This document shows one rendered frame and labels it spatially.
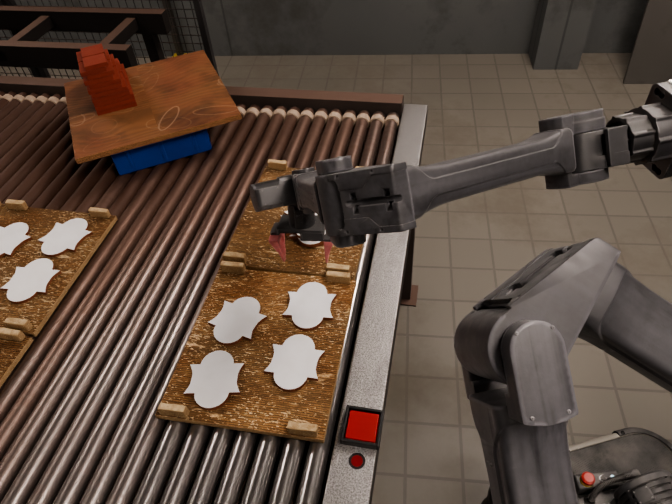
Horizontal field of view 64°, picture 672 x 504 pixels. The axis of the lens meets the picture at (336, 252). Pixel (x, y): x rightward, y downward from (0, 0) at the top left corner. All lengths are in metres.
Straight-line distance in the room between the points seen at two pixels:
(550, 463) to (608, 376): 1.99
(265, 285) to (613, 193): 2.29
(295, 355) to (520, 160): 0.66
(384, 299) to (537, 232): 1.68
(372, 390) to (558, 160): 0.61
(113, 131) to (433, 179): 1.32
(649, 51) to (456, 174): 3.58
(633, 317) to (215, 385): 0.89
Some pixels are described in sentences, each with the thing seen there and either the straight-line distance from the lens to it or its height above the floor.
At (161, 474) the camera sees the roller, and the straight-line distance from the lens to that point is 1.16.
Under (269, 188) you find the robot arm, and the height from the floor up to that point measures 1.26.
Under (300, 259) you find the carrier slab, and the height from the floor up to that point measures 0.94.
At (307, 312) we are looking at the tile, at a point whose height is 0.95.
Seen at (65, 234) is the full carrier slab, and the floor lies 0.95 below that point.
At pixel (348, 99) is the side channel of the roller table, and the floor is 0.95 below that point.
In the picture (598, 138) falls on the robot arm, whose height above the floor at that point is 1.47.
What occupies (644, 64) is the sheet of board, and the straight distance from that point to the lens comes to 4.22.
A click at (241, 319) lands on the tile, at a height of 0.95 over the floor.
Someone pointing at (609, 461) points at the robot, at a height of 0.24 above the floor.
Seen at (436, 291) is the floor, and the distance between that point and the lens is 2.52.
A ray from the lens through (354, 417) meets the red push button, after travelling 1.12.
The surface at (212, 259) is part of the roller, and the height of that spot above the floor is 0.91.
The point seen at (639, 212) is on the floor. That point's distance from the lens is 3.16.
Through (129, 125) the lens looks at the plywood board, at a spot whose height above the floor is 1.04.
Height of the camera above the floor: 1.93
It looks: 46 degrees down
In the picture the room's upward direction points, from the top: 5 degrees counter-clockwise
